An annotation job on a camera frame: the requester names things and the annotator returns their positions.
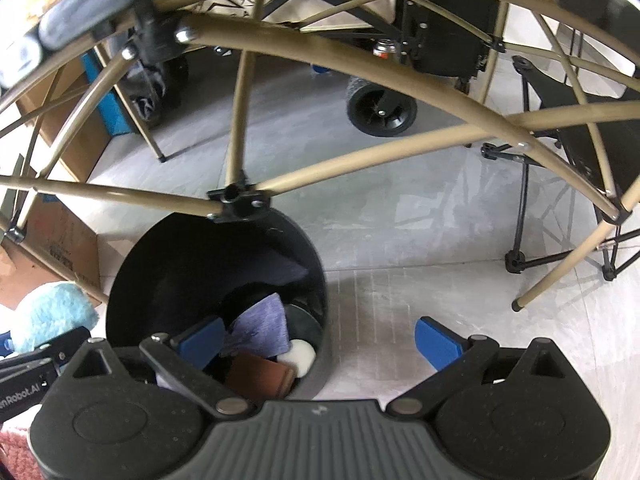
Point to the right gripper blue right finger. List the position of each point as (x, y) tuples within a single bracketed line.
[(446, 350)]

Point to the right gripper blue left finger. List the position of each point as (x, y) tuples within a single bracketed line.
[(181, 358)]

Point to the purple towel cloth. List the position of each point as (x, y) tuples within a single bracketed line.
[(260, 330)]

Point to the light blue fluffy cloth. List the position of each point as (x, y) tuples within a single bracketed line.
[(50, 310)]

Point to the black round trash bin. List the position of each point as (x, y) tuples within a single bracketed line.
[(188, 268)]

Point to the brown leather pouch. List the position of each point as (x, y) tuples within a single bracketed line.
[(259, 379)]

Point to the pink knitted rug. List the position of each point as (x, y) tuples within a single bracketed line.
[(17, 456)]

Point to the white ball in bin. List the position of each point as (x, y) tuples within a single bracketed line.
[(300, 357)]

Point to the cardboard box with liner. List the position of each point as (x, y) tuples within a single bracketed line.
[(56, 230)]

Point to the tan folding camping table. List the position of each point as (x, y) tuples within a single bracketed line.
[(424, 233)]

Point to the black folding camp chair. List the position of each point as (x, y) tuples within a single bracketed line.
[(621, 141)]

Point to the blue panel under table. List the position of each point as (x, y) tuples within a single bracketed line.
[(112, 116)]

